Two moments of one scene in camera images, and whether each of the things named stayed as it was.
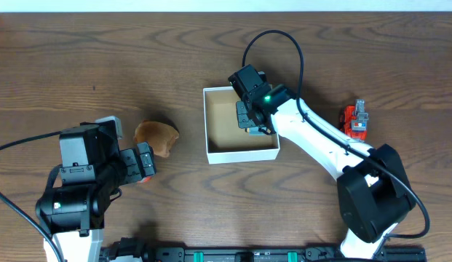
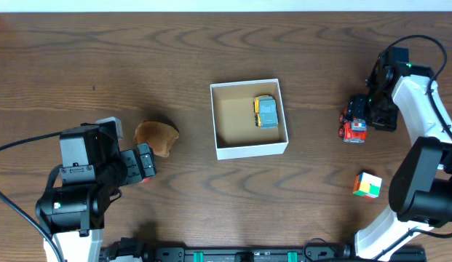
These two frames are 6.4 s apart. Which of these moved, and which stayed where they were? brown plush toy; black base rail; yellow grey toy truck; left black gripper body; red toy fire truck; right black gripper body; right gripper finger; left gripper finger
Moved: right black gripper body; right gripper finger; yellow grey toy truck
Stayed: left gripper finger; black base rail; brown plush toy; left black gripper body; red toy fire truck
